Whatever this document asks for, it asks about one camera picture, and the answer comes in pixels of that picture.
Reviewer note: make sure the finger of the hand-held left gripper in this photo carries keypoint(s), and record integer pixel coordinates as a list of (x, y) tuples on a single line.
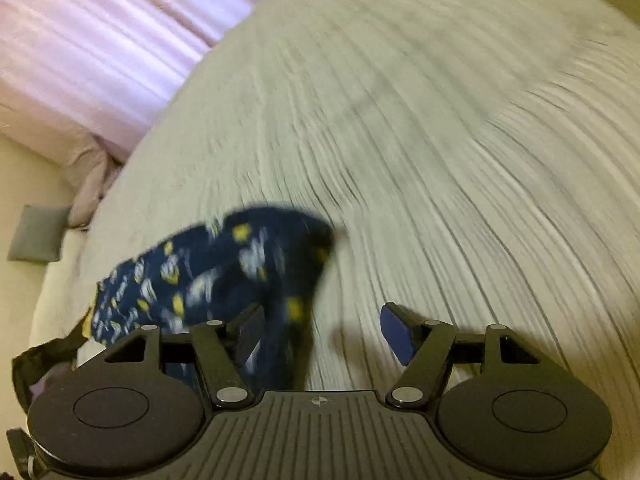
[(47, 346)]

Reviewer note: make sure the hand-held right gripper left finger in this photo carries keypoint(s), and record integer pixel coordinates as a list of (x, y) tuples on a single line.
[(252, 335)]

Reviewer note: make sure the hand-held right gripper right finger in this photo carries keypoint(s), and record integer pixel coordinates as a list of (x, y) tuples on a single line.
[(395, 332)]

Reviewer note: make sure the navy printed pants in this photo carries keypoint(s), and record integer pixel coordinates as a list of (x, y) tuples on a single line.
[(225, 260)]

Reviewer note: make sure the pink pillow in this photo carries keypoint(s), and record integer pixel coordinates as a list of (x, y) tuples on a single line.
[(92, 180)]

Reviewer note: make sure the bed with striped grey cover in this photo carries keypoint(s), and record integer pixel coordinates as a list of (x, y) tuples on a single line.
[(400, 160)]

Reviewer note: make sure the pink curtain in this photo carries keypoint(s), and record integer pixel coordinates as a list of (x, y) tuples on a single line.
[(100, 35)]

